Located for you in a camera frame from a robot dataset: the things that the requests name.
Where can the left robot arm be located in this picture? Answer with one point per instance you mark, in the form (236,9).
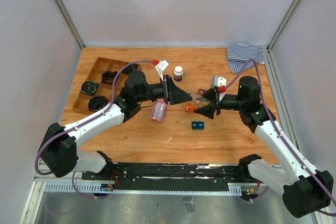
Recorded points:
(60,147)

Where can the striped blue cloth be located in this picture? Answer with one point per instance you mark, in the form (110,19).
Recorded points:
(239,53)

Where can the brown pill box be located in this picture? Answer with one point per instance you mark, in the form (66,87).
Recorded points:
(201,91)

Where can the clear glass pill bottle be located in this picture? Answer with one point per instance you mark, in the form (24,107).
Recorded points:
(198,100)

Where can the orange pill box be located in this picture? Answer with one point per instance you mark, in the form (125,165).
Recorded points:
(189,108)

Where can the teal pill box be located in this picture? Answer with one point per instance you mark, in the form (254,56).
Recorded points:
(197,125)

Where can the wooden compartment tray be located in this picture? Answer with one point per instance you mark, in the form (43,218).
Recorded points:
(94,86)

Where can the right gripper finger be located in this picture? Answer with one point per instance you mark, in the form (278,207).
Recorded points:
(210,95)
(207,111)

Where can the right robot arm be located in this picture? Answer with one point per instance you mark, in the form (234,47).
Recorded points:
(303,188)

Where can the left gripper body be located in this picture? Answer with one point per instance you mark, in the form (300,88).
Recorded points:
(165,89)

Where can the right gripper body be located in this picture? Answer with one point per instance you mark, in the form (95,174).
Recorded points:
(223,103)

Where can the white cap pill bottle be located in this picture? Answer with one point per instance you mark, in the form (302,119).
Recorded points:
(178,73)

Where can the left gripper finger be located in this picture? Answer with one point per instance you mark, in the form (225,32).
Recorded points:
(180,98)
(175,91)

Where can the pink pill organizer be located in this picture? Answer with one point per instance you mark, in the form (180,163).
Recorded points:
(158,111)

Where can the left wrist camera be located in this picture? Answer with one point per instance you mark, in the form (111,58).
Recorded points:
(160,67)

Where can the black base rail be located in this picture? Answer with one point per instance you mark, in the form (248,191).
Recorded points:
(170,176)

